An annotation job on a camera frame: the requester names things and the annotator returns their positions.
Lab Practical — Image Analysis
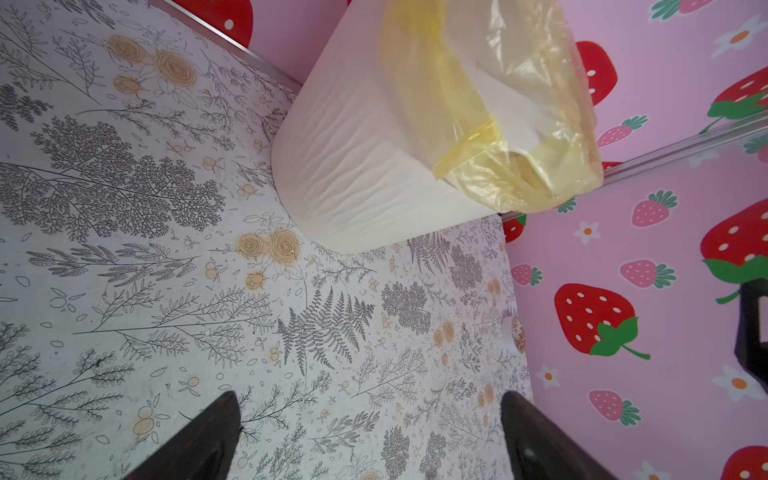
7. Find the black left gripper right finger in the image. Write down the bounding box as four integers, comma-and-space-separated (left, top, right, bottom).
500, 391, 615, 480

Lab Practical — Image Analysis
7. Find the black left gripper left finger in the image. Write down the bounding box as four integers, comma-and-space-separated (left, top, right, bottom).
125, 391, 241, 480

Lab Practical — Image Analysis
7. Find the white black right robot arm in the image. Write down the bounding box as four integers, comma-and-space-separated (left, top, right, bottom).
734, 279, 767, 392

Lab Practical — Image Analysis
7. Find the cream plastic waste bin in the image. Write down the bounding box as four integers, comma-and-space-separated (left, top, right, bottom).
271, 1, 492, 254

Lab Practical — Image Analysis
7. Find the yellow bin liner bag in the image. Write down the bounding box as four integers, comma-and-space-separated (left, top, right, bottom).
379, 1, 604, 213

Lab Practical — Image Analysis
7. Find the right aluminium corner post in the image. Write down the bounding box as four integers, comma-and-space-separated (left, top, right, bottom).
500, 110, 768, 222

